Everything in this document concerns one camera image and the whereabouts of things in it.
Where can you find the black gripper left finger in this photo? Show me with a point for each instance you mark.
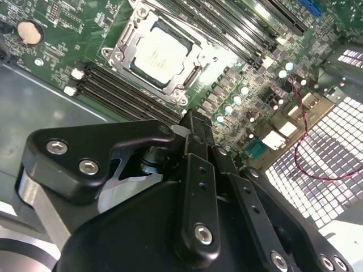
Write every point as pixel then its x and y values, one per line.
pixel 85 136

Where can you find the silver CPU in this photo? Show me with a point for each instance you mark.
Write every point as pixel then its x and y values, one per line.
pixel 161 54

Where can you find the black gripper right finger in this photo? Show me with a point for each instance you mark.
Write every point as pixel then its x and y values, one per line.
pixel 263 226

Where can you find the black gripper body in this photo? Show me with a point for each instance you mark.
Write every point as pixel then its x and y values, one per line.
pixel 127 241

